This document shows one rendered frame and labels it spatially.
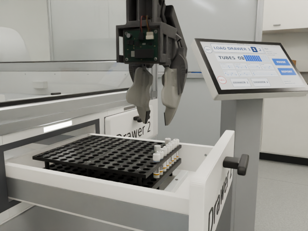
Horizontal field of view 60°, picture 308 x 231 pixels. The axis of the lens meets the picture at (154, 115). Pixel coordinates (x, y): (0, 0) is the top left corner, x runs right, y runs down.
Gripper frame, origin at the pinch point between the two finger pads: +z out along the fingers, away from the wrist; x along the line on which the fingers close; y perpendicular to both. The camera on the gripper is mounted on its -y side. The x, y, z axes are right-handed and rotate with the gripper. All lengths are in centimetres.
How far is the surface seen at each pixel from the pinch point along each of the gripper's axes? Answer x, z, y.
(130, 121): -21.1, 7.6, -29.8
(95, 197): -4.7, 10.3, 11.6
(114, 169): -4.1, 7.5, 7.5
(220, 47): -5, -18, -86
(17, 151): -47, 15, -11
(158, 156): 0.8, 6.6, 1.5
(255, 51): 10, -17, -100
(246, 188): 10, 50, -93
